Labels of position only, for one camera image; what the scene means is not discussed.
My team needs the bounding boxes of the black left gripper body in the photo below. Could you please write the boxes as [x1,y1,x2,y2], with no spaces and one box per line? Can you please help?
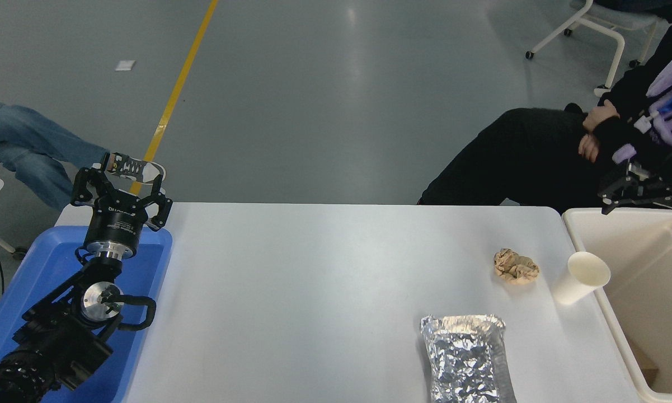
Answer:
[85,193,149,250]

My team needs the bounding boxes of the white paper cup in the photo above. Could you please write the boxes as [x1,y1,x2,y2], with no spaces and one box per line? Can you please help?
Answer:
[551,251,612,306]

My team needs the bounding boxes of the person's hand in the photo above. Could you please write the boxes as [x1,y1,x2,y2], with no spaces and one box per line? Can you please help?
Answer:
[583,100,621,133]
[578,133,601,163]

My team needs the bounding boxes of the large pale plastic bin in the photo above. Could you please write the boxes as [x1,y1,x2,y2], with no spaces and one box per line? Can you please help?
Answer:
[561,208,672,403]

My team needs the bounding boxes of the blue plastic tray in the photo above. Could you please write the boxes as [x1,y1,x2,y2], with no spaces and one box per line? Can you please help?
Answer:
[0,226,173,403]

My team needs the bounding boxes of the person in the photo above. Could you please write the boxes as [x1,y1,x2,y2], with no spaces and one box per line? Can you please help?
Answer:
[0,98,167,212]
[418,22,672,216]

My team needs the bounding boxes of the crumpled tan paper ball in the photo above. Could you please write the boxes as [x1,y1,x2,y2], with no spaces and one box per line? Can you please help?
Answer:
[493,248,540,284]

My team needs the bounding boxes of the white wheeled chair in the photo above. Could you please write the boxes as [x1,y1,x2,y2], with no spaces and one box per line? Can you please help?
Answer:
[525,0,669,97]

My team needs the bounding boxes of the silver foil tray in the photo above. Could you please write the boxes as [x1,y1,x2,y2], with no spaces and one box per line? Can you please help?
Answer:
[420,314,517,403]

